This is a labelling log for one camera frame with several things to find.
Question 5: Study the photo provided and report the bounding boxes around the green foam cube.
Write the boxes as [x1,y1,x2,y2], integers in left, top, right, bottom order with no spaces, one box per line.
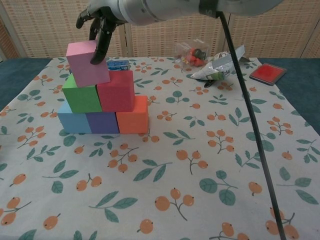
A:
[61,73,103,114]

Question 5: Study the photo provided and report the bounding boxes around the orange foam cube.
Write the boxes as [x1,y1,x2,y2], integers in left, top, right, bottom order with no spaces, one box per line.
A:
[115,95,150,134]

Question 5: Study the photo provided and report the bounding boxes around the red foam cube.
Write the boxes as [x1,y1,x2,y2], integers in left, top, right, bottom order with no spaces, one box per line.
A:
[96,70,135,113]

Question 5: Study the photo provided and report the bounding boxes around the floral fruit print tablecloth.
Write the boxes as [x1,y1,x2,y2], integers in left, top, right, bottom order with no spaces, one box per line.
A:
[0,56,320,240]

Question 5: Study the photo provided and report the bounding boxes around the clear plastic toy box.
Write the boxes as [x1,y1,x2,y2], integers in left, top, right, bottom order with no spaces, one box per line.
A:
[174,39,210,68]

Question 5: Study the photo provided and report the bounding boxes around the light blue foam cube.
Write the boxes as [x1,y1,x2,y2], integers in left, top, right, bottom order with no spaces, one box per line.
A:
[57,101,92,134]

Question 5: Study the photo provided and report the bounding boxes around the woven bamboo folding screen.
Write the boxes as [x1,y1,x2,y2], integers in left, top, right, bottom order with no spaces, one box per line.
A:
[0,0,320,60]

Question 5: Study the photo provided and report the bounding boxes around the pink foam cube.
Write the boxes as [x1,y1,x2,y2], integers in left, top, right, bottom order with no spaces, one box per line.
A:
[66,39,111,88]

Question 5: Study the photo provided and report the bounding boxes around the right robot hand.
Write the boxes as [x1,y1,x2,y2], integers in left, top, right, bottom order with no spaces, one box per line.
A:
[76,0,127,66]

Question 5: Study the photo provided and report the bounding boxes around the red ink pad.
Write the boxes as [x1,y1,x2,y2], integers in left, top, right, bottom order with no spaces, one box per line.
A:
[249,63,286,87]

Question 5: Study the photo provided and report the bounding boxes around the silver snack bag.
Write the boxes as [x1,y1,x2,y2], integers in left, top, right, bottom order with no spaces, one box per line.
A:
[190,44,245,81]

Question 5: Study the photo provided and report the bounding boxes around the purple foam cube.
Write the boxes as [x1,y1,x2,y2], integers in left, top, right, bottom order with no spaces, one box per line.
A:
[86,111,120,134]

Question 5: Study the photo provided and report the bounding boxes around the blue cookie box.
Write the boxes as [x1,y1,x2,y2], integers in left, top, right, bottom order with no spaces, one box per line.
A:
[68,59,131,75]

